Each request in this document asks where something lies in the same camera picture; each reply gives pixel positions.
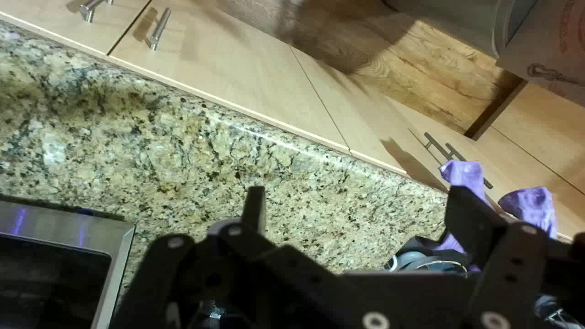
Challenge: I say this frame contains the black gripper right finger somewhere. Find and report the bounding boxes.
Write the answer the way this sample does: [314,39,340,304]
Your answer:
[442,183,585,329]

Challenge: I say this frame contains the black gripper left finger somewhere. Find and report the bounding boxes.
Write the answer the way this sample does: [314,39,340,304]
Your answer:
[111,185,343,329]

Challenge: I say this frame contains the stainless black microwave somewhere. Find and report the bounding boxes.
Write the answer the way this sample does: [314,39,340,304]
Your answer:
[0,198,137,329]

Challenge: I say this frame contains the purple cloth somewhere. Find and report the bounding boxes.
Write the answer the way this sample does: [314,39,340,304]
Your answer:
[437,159,559,258]

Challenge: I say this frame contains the wooden base cabinet front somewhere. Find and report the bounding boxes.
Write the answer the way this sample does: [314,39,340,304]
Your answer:
[0,0,151,59]
[108,0,353,154]
[413,81,585,243]
[290,48,455,194]

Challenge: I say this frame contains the steel base cabinet handle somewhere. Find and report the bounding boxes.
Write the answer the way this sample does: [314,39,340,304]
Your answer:
[444,143,495,190]
[76,0,115,26]
[144,6,173,55]
[422,130,457,170]

